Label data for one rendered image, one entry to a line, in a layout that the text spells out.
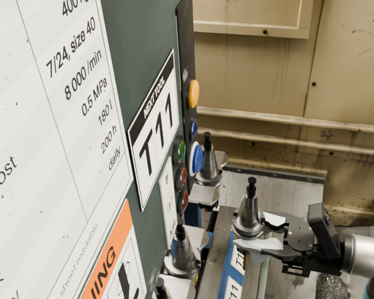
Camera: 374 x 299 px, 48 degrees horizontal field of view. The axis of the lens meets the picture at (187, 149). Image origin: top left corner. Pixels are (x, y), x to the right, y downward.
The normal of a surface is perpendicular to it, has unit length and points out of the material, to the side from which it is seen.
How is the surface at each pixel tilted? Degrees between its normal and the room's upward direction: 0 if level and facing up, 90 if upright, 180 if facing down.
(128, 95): 90
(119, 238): 90
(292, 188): 25
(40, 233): 90
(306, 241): 2
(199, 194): 0
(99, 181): 90
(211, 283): 0
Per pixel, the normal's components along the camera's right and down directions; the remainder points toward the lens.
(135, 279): 0.97, 0.12
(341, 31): -0.22, 0.64
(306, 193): -0.14, -0.41
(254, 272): -0.04, -0.75
